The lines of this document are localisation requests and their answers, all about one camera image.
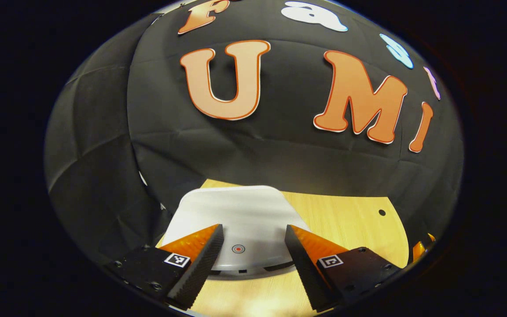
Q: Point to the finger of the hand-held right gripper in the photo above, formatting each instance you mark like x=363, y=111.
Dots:
x=418, y=251

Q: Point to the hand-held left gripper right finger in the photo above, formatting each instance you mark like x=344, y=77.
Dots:
x=302, y=264

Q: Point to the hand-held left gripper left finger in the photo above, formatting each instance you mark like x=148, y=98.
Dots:
x=200, y=268

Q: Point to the white desktop garbage bin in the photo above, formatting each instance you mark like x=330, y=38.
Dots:
x=244, y=211

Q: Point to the wooden desktop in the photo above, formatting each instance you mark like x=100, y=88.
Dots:
x=350, y=224

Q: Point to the black backdrop cloth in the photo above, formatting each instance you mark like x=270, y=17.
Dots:
x=280, y=154

